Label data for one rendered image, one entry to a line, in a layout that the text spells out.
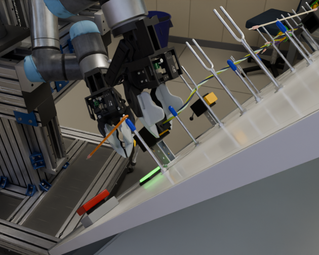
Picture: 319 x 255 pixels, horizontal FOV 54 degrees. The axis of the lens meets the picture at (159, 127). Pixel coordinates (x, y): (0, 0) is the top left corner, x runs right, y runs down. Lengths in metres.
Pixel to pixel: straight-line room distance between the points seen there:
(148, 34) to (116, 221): 0.32
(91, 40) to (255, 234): 0.66
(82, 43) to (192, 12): 3.08
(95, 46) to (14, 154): 1.04
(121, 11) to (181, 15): 3.33
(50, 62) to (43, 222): 1.01
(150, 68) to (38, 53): 0.45
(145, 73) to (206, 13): 3.27
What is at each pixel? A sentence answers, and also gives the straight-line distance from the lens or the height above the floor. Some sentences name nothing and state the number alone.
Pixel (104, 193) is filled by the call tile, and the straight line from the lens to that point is 0.55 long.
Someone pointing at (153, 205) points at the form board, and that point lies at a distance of 0.27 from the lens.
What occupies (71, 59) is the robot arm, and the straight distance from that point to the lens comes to 0.91.
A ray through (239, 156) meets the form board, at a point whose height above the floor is 1.44.
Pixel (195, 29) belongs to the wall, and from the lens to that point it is 3.88.
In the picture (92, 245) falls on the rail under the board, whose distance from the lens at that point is 0.85.
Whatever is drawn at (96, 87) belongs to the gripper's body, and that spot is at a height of 1.18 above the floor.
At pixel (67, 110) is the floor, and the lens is 2.84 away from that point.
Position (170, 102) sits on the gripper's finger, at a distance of 0.62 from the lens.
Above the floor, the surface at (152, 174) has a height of 1.12.
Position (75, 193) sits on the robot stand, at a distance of 1.82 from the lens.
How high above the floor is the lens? 1.55
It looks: 38 degrees down
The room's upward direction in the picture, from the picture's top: straight up
